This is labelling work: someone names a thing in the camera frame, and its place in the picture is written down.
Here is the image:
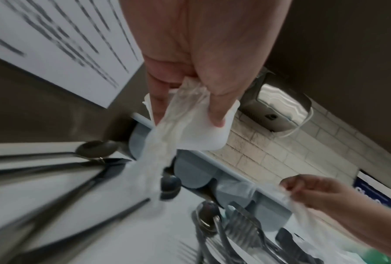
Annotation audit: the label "clear plastic bag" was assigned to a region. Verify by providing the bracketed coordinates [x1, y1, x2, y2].
[140, 77, 350, 264]

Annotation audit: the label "white cord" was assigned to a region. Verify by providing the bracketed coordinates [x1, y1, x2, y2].
[275, 105, 315, 139]

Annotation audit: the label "black spatula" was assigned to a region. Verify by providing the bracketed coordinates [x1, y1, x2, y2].
[275, 227, 328, 264]

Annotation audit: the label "blue wall sign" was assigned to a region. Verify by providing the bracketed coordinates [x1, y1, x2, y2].
[352, 169, 391, 209]

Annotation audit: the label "steel tongs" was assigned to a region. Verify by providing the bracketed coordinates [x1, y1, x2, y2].
[220, 201, 305, 264]

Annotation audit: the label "person's right hand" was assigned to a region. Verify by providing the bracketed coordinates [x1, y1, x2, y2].
[279, 174, 357, 210]

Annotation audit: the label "green object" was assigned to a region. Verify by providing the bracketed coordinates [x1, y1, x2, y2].
[344, 248, 391, 264]

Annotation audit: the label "steel wall dispenser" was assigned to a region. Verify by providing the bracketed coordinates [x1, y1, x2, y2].
[237, 67, 313, 133]

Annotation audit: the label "person's left hand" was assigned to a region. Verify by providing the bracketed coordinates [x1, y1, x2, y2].
[118, 0, 293, 128]

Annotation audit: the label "small dark spoon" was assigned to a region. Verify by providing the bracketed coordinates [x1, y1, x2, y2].
[159, 167, 183, 201]

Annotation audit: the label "large steel spoon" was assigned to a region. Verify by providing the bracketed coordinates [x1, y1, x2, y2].
[0, 140, 120, 166]

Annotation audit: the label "person's right forearm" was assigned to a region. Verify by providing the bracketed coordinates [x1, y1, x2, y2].
[320, 189, 391, 261]

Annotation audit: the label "white printed paper sign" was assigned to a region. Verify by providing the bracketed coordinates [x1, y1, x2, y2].
[0, 0, 146, 109]

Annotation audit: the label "blue-grey cutlery holder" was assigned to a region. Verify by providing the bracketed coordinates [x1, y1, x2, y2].
[128, 111, 302, 234]

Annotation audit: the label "steel fork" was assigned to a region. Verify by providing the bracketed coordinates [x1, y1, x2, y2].
[175, 240, 205, 264]

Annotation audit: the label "shiny steel spoon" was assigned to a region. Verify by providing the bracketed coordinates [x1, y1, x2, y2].
[192, 201, 223, 264]

